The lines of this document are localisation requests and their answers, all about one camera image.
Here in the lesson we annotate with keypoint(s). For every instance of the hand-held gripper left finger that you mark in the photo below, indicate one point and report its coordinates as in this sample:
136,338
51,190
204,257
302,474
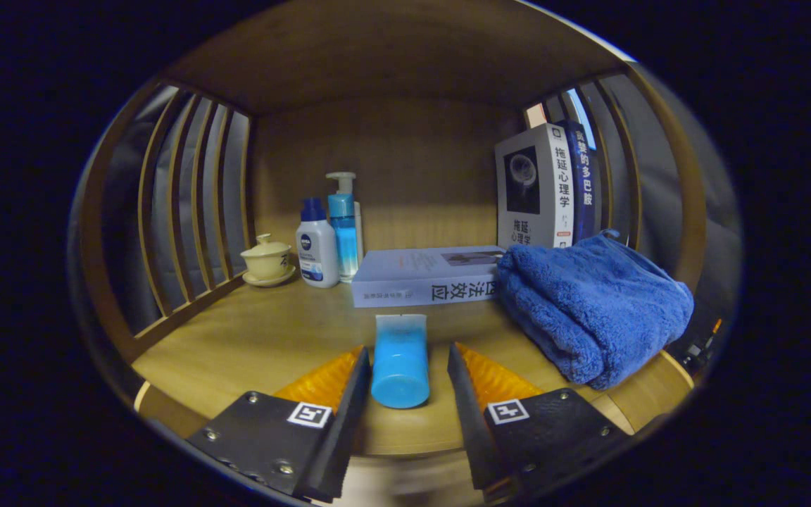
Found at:
335,436

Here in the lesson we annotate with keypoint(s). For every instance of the blue pump bottle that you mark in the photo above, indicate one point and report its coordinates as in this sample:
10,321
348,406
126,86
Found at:
343,225

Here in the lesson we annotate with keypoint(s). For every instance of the wooden cabinet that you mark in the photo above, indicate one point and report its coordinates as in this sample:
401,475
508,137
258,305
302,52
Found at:
391,56

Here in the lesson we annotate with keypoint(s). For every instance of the wooden countertop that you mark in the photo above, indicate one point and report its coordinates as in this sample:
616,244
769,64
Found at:
272,338

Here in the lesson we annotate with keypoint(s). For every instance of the cream lidded teacup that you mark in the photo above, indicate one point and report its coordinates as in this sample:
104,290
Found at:
266,260

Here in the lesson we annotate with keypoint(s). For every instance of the blue white tube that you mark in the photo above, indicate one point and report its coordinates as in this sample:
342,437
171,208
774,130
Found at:
400,366

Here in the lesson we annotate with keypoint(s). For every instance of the white bottle blue cap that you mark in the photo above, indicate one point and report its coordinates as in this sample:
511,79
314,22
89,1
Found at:
317,250

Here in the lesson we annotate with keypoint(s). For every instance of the flat grey book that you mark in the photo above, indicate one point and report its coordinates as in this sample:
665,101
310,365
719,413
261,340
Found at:
426,278

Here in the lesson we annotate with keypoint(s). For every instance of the blue folded towel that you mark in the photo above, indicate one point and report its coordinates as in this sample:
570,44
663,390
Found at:
588,310

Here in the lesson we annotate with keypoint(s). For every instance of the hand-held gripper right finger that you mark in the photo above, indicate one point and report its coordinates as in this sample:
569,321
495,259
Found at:
476,429

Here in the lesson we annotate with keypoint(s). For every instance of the upright dark blue book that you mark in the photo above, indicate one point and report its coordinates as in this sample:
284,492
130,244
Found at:
583,183

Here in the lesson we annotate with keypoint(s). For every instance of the upright grey white book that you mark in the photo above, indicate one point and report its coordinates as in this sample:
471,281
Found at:
532,190

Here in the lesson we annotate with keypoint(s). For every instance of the wooden drawer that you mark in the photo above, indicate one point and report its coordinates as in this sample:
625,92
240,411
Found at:
405,479

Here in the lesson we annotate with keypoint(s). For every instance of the orange black tool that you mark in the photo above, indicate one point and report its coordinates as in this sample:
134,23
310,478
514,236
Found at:
712,331

